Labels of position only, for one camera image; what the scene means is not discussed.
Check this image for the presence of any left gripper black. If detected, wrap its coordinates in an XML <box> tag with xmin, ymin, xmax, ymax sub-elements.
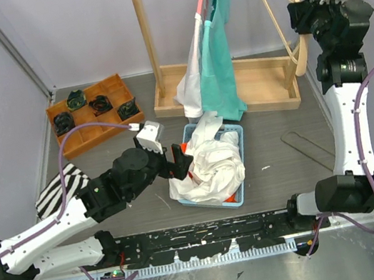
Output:
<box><xmin>118</xmin><ymin>126</ymin><xmax>199</xmax><ymax>201</ymax></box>

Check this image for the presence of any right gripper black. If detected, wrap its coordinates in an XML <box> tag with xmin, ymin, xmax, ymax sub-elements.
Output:
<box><xmin>285</xmin><ymin>0</ymin><xmax>352</xmax><ymax>58</ymax></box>

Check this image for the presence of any white t shirt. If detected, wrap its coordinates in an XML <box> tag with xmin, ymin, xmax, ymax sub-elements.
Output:
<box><xmin>156</xmin><ymin>106</ymin><xmax>251</xmax><ymax>213</ymax></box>

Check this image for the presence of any orange t shirt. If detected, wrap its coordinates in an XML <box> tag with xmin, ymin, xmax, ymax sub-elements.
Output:
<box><xmin>181</xmin><ymin>142</ymin><xmax>236</xmax><ymax>203</ymax></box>

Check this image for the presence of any grey metal hanger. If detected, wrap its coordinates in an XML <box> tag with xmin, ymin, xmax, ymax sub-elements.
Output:
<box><xmin>280</xmin><ymin>131</ymin><xmax>335</xmax><ymax>171</ymax></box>

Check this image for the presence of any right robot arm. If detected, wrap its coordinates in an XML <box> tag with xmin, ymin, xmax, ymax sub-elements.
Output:
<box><xmin>286</xmin><ymin>0</ymin><xmax>374</xmax><ymax>232</ymax></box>

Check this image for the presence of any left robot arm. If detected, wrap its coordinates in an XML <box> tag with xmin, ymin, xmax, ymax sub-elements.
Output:
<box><xmin>0</xmin><ymin>144</ymin><xmax>193</xmax><ymax>280</ymax></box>

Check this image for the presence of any white shirt on pink hanger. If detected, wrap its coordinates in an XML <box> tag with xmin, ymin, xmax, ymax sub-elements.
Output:
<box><xmin>174</xmin><ymin>13</ymin><xmax>204</xmax><ymax>123</ymax></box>

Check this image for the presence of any teal t shirt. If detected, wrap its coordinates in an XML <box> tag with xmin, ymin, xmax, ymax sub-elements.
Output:
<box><xmin>200</xmin><ymin>0</ymin><xmax>248</xmax><ymax>121</ymax></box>

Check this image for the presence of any light blue plastic basket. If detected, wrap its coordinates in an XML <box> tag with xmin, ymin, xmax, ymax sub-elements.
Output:
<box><xmin>159</xmin><ymin>114</ymin><xmax>258</xmax><ymax>219</ymax></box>

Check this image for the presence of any wooden clothes rack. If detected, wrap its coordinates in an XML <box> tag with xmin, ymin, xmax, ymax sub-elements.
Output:
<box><xmin>132</xmin><ymin>0</ymin><xmax>308</xmax><ymax>118</ymax></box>

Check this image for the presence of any dark rolled sock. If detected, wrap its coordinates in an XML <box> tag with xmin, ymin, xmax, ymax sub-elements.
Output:
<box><xmin>66</xmin><ymin>89</ymin><xmax>87</xmax><ymax>112</ymax></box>
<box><xmin>117</xmin><ymin>98</ymin><xmax>140</xmax><ymax>121</ymax></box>
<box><xmin>88</xmin><ymin>95</ymin><xmax>113</xmax><ymax>116</ymax></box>
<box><xmin>53</xmin><ymin>111</ymin><xmax>75</xmax><ymax>136</ymax></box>

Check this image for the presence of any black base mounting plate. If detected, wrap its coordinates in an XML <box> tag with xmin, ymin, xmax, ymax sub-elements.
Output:
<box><xmin>76</xmin><ymin>199</ymin><xmax>334</xmax><ymax>280</ymax></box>

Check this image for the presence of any wooden compartment tray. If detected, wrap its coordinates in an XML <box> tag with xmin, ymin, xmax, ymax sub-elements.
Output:
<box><xmin>46</xmin><ymin>74</ymin><xmax>145</xmax><ymax>160</ymax></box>

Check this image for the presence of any black white striped cloth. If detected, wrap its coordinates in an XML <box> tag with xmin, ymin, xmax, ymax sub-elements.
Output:
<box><xmin>35</xmin><ymin>163</ymin><xmax>90</xmax><ymax>220</ymax></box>

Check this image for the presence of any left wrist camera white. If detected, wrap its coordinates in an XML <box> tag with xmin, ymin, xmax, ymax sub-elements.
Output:
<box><xmin>129</xmin><ymin>121</ymin><xmax>164</xmax><ymax>154</ymax></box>

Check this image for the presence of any aluminium frame rail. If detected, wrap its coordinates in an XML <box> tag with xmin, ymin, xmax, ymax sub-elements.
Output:
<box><xmin>11</xmin><ymin>192</ymin><xmax>374</xmax><ymax>280</ymax></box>

